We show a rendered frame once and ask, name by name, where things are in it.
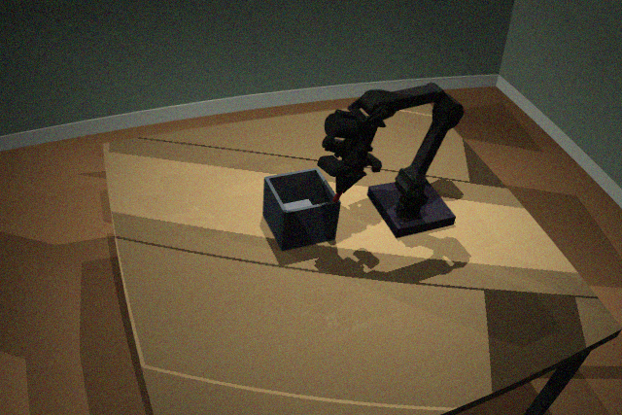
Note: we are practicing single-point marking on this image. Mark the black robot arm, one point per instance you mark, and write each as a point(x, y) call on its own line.
point(381, 104)

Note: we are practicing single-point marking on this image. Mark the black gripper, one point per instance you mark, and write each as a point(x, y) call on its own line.
point(350, 169)

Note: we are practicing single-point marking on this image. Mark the dark red peg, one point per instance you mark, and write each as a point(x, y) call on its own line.
point(337, 196)

